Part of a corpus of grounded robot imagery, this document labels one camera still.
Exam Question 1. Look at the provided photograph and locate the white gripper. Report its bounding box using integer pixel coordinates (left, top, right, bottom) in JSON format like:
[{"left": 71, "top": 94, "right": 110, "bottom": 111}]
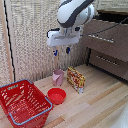
[{"left": 46, "top": 26, "right": 83, "bottom": 57}]

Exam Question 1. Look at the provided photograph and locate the red bowl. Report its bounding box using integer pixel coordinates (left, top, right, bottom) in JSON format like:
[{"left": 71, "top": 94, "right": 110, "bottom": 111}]
[{"left": 46, "top": 87, "right": 67, "bottom": 106}]

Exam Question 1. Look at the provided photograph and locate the red plastic shopping basket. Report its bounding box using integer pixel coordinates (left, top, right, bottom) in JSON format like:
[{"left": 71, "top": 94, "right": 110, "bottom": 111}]
[{"left": 0, "top": 79, "right": 54, "bottom": 128}]

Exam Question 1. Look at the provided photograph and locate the pink plastic cup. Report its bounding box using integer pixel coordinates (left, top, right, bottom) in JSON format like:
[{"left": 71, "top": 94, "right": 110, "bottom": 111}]
[{"left": 52, "top": 69, "right": 65, "bottom": 87}]

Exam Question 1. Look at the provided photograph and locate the red yellow snack box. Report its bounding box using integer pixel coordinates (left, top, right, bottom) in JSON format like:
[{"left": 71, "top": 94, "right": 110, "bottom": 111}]
[{"left": 66, "top": 66, "right": 87, "bottom": 95}]

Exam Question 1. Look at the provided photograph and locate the brown wooden drawer cabinet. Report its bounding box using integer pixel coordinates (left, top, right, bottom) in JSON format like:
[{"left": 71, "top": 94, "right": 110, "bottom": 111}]
[{"left": 80, "top": 9, "right": 128, "bottom": 82}]

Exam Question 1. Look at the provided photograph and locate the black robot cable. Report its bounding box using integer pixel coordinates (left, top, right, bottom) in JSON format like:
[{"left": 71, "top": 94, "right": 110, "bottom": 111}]
[{"left": 81, "top": 16, "right": 128, "bottom": 37}]

